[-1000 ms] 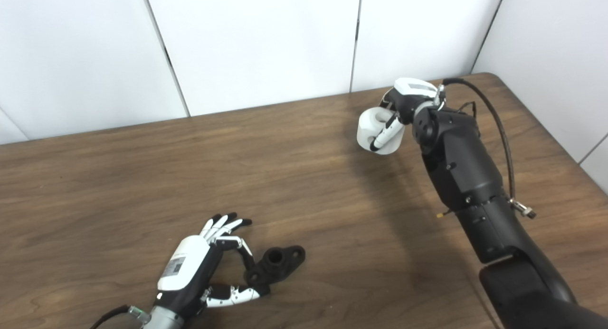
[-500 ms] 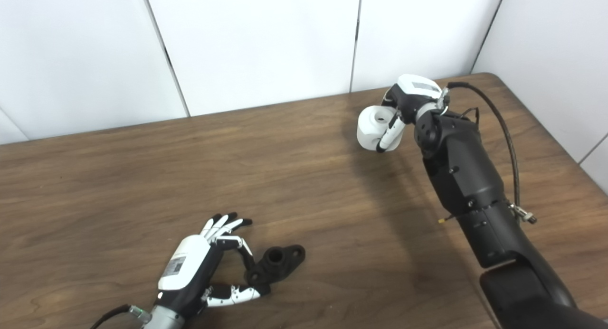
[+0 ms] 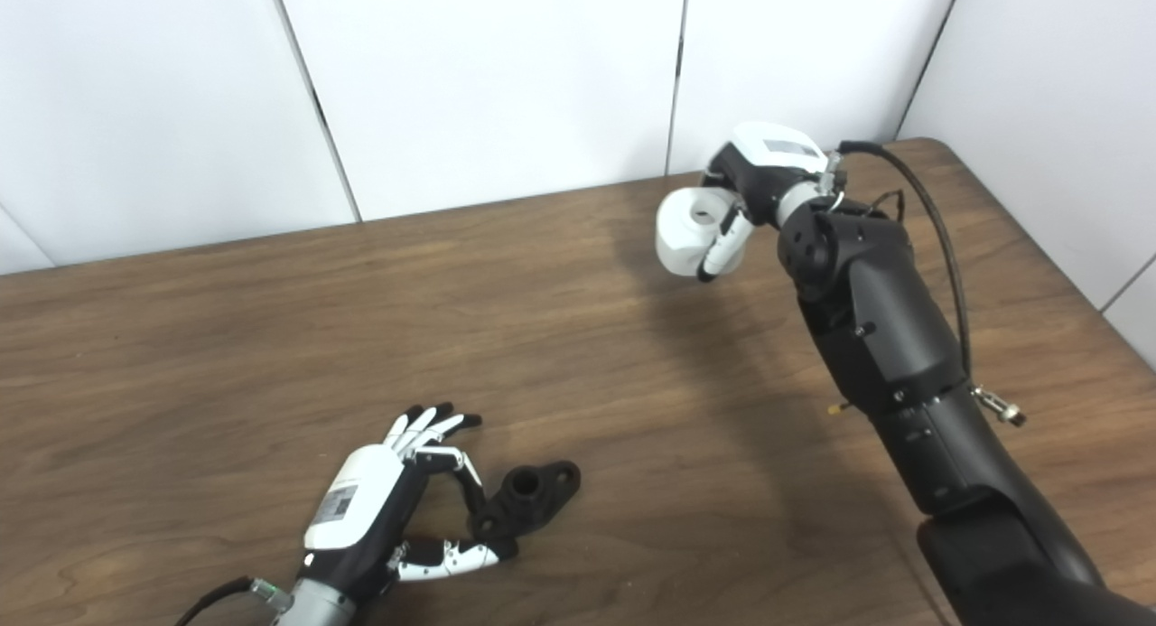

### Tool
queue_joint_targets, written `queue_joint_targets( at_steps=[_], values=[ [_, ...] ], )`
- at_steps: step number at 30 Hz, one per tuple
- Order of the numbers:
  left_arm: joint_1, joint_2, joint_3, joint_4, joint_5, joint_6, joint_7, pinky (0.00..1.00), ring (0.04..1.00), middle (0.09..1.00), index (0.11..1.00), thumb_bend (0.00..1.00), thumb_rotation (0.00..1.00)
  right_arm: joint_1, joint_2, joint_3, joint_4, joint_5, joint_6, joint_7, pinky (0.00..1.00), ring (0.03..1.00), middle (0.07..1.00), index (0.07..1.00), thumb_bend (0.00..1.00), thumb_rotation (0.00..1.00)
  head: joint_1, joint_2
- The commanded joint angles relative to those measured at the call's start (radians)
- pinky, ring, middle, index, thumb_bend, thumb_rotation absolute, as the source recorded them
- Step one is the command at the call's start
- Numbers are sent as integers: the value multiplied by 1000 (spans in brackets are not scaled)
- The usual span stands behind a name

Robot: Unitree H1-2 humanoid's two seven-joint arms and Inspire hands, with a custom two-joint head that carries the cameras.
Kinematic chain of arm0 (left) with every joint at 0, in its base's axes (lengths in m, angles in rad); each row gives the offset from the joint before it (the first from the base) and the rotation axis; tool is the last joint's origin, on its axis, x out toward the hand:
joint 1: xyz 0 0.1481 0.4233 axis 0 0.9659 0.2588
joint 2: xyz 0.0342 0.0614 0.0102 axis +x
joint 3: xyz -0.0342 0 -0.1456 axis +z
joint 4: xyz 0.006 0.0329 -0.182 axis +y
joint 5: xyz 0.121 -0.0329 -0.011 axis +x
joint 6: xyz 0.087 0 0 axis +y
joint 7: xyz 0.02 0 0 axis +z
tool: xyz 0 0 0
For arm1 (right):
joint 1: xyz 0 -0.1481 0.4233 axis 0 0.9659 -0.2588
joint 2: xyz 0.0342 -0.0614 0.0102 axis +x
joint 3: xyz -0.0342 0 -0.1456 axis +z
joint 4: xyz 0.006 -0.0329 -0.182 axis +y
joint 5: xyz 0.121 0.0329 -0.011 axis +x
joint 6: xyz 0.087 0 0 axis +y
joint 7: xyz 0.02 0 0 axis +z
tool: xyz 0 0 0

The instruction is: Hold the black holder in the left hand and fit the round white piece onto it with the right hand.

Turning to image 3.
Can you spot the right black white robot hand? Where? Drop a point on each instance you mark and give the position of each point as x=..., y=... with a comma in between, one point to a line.
x=768, y=170

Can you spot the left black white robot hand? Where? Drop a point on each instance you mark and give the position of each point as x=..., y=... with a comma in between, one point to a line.
x=357, y=499

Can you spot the round white piece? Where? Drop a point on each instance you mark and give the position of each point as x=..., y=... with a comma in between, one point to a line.
x=682, y=238

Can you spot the black flanged holder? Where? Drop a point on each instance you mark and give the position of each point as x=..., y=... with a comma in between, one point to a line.
x=533, y=495

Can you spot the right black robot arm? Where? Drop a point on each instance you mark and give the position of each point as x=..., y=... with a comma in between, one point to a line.
x=885, y=328

